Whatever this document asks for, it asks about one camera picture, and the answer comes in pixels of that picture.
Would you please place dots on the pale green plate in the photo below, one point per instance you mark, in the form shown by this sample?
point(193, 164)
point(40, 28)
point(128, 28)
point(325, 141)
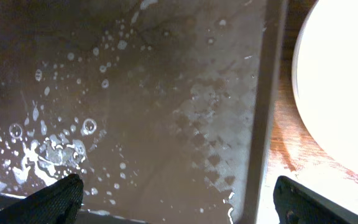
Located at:
point(325, 78)

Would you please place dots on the brown plastic serving tray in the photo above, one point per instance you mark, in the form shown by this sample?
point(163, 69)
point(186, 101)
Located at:
point(163, 108)

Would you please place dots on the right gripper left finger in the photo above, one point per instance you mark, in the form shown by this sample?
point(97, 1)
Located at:
point(57, 203)

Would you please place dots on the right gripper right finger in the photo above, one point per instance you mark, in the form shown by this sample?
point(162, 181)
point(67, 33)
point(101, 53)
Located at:
point(297, 204)

